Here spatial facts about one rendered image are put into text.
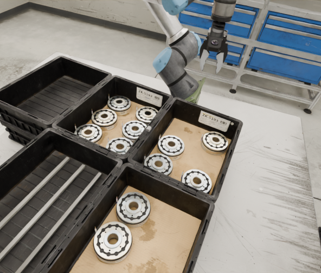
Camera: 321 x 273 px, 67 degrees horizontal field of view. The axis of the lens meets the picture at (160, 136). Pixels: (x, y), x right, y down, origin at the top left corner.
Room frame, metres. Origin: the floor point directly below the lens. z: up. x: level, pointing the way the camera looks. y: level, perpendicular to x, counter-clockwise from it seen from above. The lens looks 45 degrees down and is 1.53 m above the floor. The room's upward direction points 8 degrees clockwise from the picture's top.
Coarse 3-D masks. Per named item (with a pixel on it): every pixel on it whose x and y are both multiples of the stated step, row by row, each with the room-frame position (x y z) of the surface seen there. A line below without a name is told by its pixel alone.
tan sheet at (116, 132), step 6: (132, 102) 0.88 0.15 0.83; (132, 108) 0.84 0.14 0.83; (138, 108) 0.84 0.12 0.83; (126, 114) 0.79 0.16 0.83; (132, 114) 0.80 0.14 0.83; (90, 120) 0.72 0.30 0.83; (120, 120) 0.75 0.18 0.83; (126, 120) 0.75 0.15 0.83; (132, 120) 0.76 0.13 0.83; (120, 126) 0.71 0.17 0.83; (102, 132) 0.66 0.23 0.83; (108, 132) 0.67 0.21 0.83; (114, 132) 0.67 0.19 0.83; (120, 132) 0.68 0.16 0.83; (108, 138) 0.64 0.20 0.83; (102, 144) 0.60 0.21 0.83
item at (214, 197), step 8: (192, 104) 0.81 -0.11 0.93; (216, 112) 0.77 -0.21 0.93; (160, 120) 0.68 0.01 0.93; (232, 120) 0.74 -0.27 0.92; (240, 120) 0.74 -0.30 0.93; (152, 128) 0.62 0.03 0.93; (240, 128) 0.69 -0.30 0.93; (144, 136) 0.58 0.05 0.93; (232, 144) 0.60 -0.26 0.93; (136, 152) 0.50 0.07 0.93; (232, 152) 0.56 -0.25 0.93; (128, 160) 0.46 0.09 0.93; (144, 168) 0.44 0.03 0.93; (224, 168) 0.49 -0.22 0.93; (160, 176) 0.42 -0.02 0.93; (168, 176) 0.43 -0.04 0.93; (224, 176) 0.46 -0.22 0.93; (184, 184) 0.41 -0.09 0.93; (200, 192) 0.39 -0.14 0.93; (216, 192) 0.40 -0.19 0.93
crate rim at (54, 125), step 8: (128, 80) 0.91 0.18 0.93; (96, 88) 0.81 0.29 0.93; (152, 88) 0.87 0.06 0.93; (88, 96) 0.75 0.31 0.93; (168, 96) 0.83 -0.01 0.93; (80, 104) 0.70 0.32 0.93; (168, 104) 0.78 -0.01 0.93; (72, 112) 0.65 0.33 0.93; (160, 112) 0.72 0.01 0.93; (56, 120) 0.59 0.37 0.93; (152, 120) 0.67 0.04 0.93; (56, 128) 0.55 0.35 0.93; (72, 136) 0.53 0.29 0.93; (80, 136) 0.53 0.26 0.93; (96, 144) 0.51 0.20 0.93; (136, 144) 0.54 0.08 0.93; (112, 152) 0.49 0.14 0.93; (128, 152) 0.50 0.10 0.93
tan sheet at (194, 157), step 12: (180, 120) 0.80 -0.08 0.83; (168, 132) 0.72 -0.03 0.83; (180, 132) 0.73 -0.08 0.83; (192, 132) 0.74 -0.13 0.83; (204, 132) 0.75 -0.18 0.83; (192, 144) 0.67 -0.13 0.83; (228, 144) 0.70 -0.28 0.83; (192, 156) 0.61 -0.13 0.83; (204, 156) 0.62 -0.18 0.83; (216, 156) 0.63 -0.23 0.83; (180, 168) 0.54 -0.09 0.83; (192, 168) 0.55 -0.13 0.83; (204, 168) 0.56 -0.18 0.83; (216, 168) 0.57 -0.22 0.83; (180, 180) 0.49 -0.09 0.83
